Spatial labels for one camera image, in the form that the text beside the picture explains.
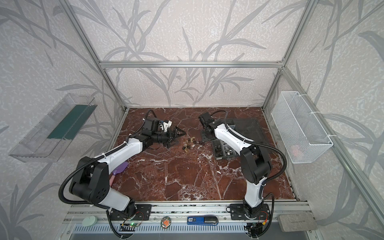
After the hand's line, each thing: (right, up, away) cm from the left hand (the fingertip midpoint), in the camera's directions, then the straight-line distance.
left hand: (182, 137), depth 82 cm
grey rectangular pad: (+55, -37, -14) cm, 68 cm away
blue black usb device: (+11, -37, -14) cm, 41 cm away
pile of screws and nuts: (+4, -6, +17) cm, 19 cm away
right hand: (+14, 0, +11) cm, 17 cm away
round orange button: (-7, -39, -11) cm, 41 cm away
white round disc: (-43, -39, -12) cm, 59 cm away
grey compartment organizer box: (+24, -9, +11) cm, 28 cm away
